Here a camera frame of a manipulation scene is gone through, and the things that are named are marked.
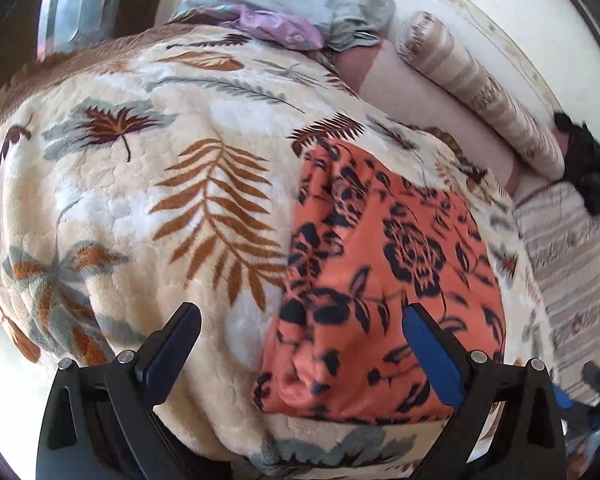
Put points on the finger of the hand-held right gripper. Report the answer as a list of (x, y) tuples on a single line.
[(562, 399)]

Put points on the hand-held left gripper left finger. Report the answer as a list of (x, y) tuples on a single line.
[(167, 355)]

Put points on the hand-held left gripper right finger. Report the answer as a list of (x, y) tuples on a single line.
[(430, 360)]

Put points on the orange floral garment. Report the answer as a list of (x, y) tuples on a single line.
[(380, 260)]

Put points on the striped patterned bedspread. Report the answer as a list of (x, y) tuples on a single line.
[(570, 270)]

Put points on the cream leaf print blanket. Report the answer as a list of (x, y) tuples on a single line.
[(130, 210)]

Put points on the dark cloth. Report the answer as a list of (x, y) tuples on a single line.
[(590, 160)]

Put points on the pink bed sheet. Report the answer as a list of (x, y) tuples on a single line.
[(430, 95)]

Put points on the beige striped bolster pillow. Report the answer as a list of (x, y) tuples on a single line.
[(480, 90)]

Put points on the purple cloth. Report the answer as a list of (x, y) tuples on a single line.
[(280, 27)]

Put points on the window curtain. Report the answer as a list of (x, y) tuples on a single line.
[(80, 5)]

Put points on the grey pillow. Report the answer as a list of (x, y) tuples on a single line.
[(305, 0)]

